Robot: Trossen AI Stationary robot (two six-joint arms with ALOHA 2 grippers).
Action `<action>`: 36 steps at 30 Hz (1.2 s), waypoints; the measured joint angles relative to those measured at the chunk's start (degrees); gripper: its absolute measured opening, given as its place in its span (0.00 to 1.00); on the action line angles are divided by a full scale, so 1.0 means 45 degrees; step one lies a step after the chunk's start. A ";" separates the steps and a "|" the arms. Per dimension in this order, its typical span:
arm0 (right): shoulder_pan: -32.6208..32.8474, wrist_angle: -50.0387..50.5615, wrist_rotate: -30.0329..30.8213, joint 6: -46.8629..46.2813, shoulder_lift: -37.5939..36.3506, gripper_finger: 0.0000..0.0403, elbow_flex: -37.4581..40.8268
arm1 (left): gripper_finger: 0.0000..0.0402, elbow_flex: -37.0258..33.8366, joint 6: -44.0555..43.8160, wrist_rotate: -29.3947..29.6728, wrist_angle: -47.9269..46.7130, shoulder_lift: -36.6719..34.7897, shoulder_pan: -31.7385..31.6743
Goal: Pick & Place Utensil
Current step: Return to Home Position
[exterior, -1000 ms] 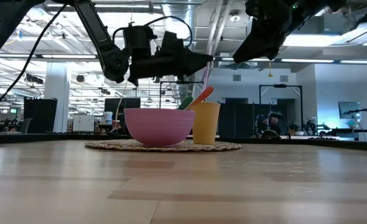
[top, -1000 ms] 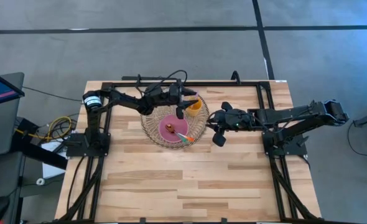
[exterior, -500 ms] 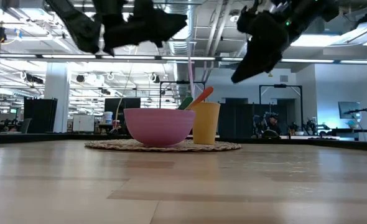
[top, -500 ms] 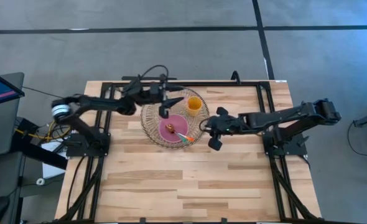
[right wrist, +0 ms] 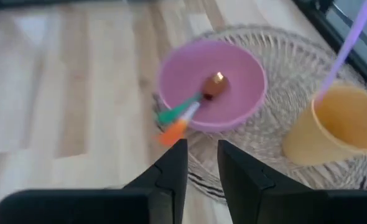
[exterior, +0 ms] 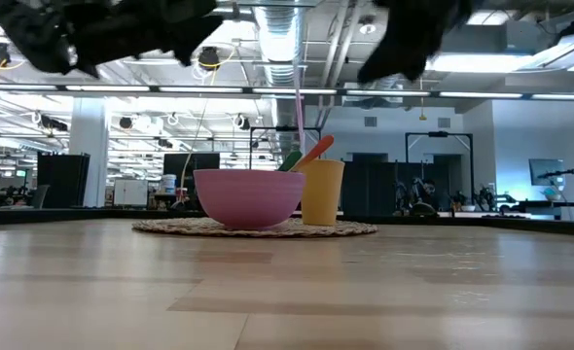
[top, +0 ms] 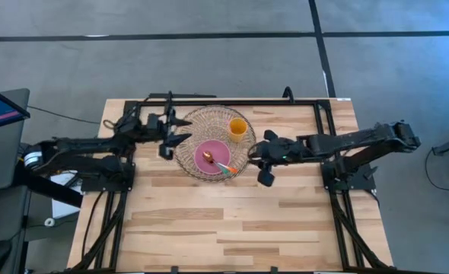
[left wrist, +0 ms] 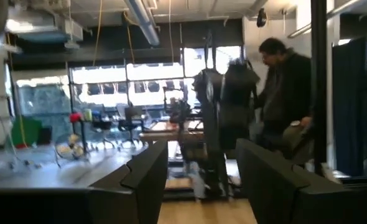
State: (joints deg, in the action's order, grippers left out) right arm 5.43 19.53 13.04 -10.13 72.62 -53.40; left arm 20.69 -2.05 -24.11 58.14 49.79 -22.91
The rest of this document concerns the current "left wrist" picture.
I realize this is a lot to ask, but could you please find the dark blue partition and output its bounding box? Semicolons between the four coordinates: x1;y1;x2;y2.
332;35;367;177

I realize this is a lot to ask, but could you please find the black vertical frame post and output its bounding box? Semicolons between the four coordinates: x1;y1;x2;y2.
310;0;328;175

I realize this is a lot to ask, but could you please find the black office chair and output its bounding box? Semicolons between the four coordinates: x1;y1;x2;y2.
118;106;144;147

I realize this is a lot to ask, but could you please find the round desk fan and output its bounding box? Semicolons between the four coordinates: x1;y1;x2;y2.
54;133;85;161

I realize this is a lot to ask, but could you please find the wooden background table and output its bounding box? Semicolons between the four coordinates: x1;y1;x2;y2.
139;120;205;142

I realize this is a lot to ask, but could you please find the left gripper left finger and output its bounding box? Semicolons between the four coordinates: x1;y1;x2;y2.
0;139;169;224

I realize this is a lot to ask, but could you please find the yellow hanging cable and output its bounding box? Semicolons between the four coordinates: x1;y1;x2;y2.
92;0;104;67

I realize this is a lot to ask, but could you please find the black metal table frame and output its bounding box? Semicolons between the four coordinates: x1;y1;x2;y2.
163;186;243;200

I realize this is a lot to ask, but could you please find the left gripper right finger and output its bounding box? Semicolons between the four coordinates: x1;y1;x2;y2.
236;139;367;224

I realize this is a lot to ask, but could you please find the person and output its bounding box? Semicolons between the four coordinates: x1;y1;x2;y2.
253;37;315;166

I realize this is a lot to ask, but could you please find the gray ceiling pipe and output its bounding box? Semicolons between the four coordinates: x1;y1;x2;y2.
123;0;161;47

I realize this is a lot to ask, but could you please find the green board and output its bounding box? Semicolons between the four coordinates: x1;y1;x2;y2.
11;117;43;147

